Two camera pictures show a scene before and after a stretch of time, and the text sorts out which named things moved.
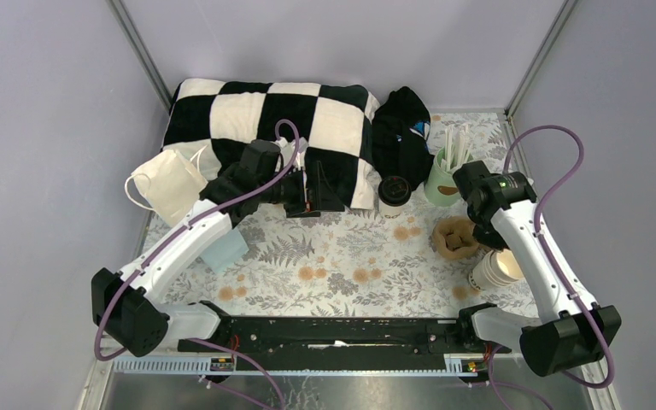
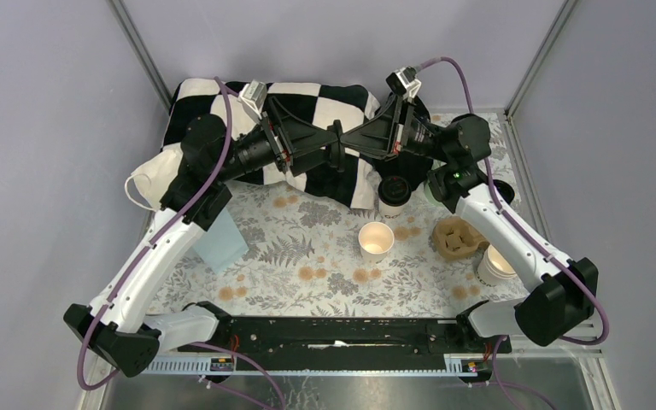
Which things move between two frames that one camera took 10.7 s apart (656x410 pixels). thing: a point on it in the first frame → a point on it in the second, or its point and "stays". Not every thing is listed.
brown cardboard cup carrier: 453,237 stays
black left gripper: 321,196 → 295,136
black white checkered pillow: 218,118 stays
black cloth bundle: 400,137 stays
